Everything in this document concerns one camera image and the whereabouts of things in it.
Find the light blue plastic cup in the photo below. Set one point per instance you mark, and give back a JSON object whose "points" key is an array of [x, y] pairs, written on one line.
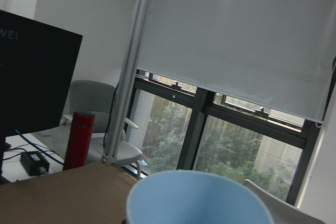
{"points": [[187, 196]]}

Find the grey white office chair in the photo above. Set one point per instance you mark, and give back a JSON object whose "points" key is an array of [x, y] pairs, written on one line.
{"points": [[96, 97]]}

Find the black computer monitor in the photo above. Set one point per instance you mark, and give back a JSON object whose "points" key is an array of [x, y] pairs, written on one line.
{"points": [[37, 65]]}

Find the aluminium frame post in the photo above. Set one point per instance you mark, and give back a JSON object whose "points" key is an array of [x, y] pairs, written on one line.
{"points": [[124, 90]]}

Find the white roller window blind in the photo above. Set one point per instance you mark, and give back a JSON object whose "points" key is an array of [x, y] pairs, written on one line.
{"points": [[275, 53]]}

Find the red thermos bottle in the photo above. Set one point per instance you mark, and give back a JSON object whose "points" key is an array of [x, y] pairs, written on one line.
{"points": [[79, 140]]}

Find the black window frame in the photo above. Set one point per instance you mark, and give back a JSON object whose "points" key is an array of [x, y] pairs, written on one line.
{"points": [[182, 126]]}

